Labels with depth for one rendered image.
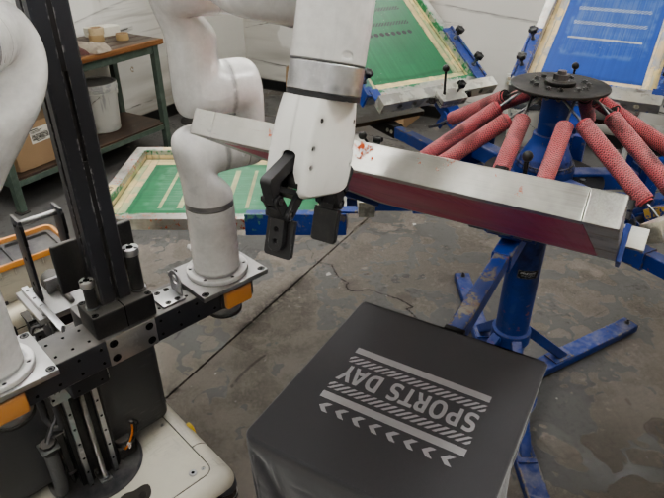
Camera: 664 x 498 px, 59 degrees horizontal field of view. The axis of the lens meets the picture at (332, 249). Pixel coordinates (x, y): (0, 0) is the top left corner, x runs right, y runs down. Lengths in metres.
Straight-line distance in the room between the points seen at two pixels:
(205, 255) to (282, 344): 1.66
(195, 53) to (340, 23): 0.49
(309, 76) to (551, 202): 0.29
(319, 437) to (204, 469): 0.90
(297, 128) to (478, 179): 0.23
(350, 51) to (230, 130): 0.32
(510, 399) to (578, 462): 1.27
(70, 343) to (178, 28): 0.57
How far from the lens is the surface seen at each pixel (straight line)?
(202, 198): 1.12
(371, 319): 1.40
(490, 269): 1.69
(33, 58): 0.87
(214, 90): 1.05
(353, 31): 0.58
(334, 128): 0.59
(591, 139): 1.85
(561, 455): 2.50
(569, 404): 2.70
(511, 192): 0.69
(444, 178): 0.70
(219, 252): 1.17
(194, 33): 1.02
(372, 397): 1.21
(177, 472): 2.00
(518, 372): 1.32
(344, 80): 0.57
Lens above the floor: 1.80
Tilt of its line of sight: 31 degrees down
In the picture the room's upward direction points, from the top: straight up
